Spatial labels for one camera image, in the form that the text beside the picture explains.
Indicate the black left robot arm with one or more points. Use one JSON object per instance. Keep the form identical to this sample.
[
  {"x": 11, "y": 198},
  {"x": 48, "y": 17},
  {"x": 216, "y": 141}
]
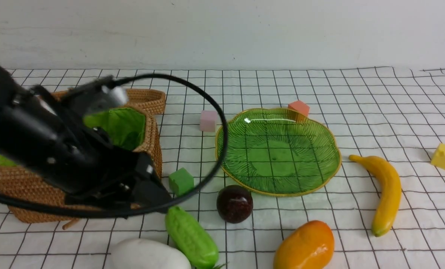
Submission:
[{"x": 48, "y": 136}]

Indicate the woven rattan basket green lining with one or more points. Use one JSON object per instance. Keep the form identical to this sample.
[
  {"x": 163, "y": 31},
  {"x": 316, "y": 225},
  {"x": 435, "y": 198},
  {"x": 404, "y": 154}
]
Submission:
[{"x": 130, "y": 128}]

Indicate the green foam cube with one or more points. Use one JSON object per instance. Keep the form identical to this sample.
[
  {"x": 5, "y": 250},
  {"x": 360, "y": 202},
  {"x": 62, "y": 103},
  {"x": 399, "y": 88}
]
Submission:
[{"x": 181, "y": 182}]

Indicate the yellow toy banana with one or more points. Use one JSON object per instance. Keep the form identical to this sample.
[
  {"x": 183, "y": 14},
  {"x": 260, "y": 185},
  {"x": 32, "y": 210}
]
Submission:
[{"x": 391, "y": 191}]

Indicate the green glass leaf plate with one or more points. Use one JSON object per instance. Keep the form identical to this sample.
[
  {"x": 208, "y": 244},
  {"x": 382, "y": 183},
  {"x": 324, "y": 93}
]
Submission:
[{"x": 280, "y": 152}]

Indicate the green toy cucumber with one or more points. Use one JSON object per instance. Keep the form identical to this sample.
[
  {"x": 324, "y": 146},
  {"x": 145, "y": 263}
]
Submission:
[{"x": 191, "y": 239}]

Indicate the woven rattan basket lid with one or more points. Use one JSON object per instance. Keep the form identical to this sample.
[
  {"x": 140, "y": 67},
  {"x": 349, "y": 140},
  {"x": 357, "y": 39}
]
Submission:
[{"x": 151, "y": 101}]

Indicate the orange toy mango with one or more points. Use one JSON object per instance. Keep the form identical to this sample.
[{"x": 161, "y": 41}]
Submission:
[{"x": 311, "y": 246}]

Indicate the yellow foam cube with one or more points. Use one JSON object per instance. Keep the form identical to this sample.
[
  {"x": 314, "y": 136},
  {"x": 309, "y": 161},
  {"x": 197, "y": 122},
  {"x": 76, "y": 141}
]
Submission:
[{"x": 438, "y": 157}]

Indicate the white toy radish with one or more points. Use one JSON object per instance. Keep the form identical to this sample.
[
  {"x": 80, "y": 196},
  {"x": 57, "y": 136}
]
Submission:
[{"x": 140, "y": 253}]

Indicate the dark red toy passionfruit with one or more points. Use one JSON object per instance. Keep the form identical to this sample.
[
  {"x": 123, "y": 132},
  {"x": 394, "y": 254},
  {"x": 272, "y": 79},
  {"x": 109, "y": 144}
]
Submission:
[{"x": 234, "y": 204}]

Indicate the pink foam cube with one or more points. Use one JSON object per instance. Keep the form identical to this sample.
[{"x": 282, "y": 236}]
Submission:
[{"x": 208, "y": 121}]

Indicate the white grid tablecloth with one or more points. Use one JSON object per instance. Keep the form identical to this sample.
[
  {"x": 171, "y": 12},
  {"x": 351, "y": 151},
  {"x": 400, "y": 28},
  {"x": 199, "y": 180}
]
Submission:
[{"x": 397, "y": 114}]

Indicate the orange foam cube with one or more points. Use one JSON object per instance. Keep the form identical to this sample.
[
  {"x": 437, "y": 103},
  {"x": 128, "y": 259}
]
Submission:
[{"x": 300, "y": 107}]

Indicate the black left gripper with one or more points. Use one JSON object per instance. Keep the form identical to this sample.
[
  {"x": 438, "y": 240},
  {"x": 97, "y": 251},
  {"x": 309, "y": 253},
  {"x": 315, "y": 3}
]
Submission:
[{"x": 129, "y": 182}]

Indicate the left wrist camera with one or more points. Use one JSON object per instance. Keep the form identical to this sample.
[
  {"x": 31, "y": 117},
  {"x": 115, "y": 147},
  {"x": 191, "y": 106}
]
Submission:
[{"x": 96, "y": 96}]

